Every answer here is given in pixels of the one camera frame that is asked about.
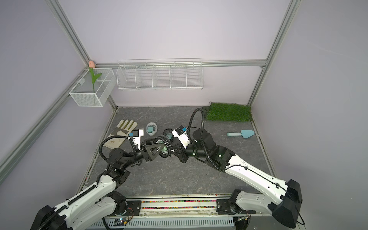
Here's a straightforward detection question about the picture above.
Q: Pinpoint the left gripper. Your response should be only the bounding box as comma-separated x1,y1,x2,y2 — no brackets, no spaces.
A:
122,137,164,169

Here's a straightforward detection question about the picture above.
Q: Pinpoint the teal charger cube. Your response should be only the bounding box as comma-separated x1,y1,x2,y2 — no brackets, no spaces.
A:
147,126,154,134

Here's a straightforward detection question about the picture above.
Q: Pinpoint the clear round pouch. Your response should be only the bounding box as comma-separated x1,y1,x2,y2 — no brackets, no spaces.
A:
146,122,158,136

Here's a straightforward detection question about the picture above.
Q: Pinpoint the green charger cube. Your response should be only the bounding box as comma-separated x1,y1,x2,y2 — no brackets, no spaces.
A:
160,146,169,155

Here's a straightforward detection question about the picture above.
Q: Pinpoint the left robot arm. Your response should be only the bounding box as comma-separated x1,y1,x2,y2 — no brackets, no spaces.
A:
31,134,171,230

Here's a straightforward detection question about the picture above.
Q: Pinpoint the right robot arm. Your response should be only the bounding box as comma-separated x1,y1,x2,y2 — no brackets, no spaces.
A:
168,108,305,229

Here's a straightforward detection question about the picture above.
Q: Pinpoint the beige work glove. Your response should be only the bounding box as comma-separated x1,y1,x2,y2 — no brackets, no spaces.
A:
104,119,138,149

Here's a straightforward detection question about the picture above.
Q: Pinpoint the green artificial grass mat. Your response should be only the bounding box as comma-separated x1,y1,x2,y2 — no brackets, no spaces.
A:
202,103,253,122

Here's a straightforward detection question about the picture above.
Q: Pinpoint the teal garden trowel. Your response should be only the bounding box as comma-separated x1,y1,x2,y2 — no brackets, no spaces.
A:
227,130,255,139

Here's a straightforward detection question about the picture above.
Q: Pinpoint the white mesh box basket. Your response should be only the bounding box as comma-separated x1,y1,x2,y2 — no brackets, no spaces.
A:
69,68,117,107

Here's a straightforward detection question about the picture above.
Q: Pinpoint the artificial pink tulip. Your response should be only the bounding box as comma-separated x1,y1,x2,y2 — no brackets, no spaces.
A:
89,60,102,93

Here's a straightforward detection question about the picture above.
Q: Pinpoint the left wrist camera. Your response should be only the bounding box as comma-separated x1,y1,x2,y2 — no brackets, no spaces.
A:
128,128,144,151

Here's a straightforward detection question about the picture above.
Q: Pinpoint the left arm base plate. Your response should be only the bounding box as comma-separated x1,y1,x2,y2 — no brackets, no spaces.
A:
107,200,142,217

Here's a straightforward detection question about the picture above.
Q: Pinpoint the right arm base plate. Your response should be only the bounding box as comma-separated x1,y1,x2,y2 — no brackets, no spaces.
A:
216,199,256,215

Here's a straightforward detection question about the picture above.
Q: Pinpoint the white wire shelf basket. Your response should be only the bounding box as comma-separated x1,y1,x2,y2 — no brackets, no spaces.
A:
117,58,204,90

